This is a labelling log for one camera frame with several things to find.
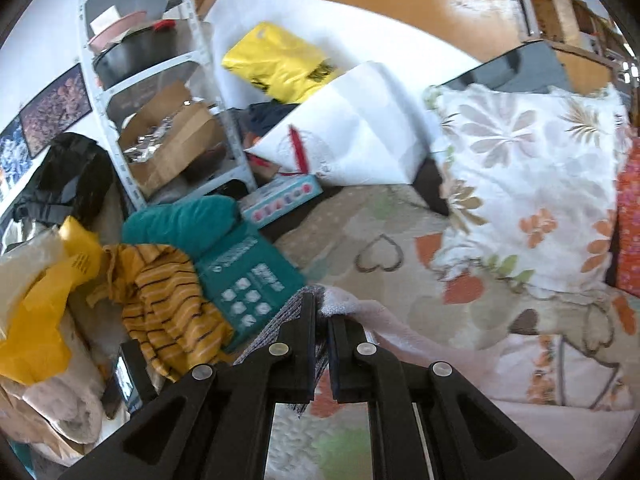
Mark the dark grey cushion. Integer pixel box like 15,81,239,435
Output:
435,40,586,96

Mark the floral print pillow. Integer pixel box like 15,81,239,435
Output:
424,82,632,301

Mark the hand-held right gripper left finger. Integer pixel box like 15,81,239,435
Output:
57,290,321,480

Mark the orange floral cloth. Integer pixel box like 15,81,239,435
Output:
605,135,640,301

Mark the teal cloth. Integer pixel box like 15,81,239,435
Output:
121,195,243,261

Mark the bright yellow plastic bag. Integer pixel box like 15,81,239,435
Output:
221,21,346,103

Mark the beige fluffy blanket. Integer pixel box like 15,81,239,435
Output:
0,280,126,461

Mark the pale pink cloth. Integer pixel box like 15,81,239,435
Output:
317,285,623,480

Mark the light blue box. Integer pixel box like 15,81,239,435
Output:
237,174,323,230

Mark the black bag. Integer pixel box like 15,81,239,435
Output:
12,132,118,231

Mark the orange-yellow plastic bag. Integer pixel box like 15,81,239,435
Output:
0,216,106,386

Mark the cardboard box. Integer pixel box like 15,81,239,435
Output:
117,80,231,198

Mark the pink bowl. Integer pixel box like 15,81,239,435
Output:
87,10,148,53

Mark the yellow striped garment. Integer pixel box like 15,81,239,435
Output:
87,242,236,383

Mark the white sheet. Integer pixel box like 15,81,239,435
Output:
202,0,483,111

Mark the heart print quilt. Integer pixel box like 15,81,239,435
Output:
265,182,640,480

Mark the teal box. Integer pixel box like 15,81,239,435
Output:
192,222,307,353

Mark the black screen device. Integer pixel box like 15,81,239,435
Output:
102,340,158,421

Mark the blue wall poster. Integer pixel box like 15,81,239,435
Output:
0,115,26,201

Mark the grey knit cloth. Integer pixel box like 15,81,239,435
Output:
232,284,331,418

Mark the black pot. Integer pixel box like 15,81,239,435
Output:
92,22,183,90

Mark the dark blue cloth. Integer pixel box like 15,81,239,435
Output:
240,102,301,138

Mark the translucent white plastic bag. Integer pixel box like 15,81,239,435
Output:
0,227,66,341

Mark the dark orange wall poster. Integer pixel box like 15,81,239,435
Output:
19,63,93,158

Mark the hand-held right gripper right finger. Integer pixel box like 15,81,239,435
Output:
326,312,576,480

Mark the white metal shelf rack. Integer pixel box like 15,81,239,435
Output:
77,0,258,211

